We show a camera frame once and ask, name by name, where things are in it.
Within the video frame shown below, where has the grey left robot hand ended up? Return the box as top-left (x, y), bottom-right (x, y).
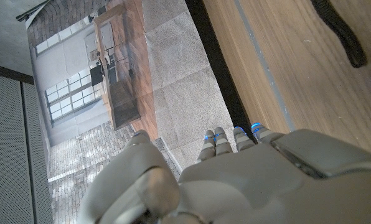
top-left (78, 123), bottom-right (371, 224)

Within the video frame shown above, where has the black measuring tape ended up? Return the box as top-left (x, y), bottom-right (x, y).
top-left (309, 0), bottom-right (369, 68)

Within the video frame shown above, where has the printed room backdrop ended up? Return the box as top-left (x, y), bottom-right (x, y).
top-left (16, 0), bottom-right (251, 224)

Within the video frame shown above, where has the dark perforated partition panel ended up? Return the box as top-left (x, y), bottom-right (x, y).
top-left (0, 62), bottom-right (54, 224)

